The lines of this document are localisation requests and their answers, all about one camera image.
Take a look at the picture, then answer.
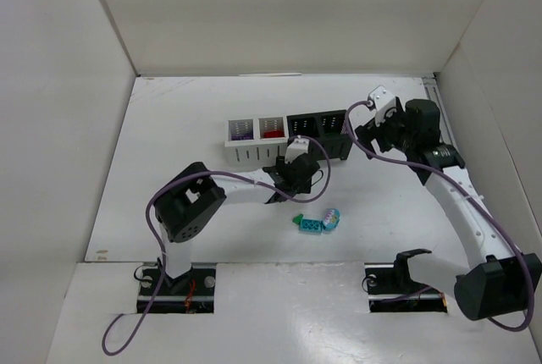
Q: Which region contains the small green lego piece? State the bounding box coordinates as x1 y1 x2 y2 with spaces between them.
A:
292 214 303 225

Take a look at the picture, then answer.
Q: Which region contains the red rounded lego brick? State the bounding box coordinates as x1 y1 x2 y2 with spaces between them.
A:
263 130 285 139

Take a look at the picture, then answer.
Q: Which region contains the cyan lego brick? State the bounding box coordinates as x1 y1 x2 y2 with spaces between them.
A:
299 218 324 234

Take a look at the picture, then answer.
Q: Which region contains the cyan printed round lego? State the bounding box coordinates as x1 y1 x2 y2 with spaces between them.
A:
322 208 340 232

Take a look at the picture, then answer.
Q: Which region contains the purple lego brick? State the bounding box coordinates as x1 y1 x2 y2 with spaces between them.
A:
231 133 253 141

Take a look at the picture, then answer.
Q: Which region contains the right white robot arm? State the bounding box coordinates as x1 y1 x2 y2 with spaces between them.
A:
346 95 541 332

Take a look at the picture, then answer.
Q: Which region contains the white double container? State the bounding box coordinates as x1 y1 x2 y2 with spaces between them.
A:
224 116 289 168

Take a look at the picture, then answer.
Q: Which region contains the black double container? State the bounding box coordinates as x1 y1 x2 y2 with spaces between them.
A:
286 109 352 161

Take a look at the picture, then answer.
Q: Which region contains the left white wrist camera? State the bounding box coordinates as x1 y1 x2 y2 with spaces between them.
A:
285 135 310 163

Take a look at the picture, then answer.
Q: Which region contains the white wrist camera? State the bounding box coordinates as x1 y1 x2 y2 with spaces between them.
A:
368 85 401 127
285 135 310 163

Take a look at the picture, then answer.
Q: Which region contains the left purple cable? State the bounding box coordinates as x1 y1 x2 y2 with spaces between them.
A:
101 137 332 356

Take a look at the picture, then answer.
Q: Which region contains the purple cable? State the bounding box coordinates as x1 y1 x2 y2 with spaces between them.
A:
101 137 332 356
343 100 535 332

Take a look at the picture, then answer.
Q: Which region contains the aluminium rail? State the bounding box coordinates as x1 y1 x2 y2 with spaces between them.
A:
422 74 456 146

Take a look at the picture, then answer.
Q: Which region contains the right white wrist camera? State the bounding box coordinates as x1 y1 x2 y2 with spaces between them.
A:
368 85 401 127

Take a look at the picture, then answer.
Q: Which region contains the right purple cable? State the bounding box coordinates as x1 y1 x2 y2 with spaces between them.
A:
343 100 535 332

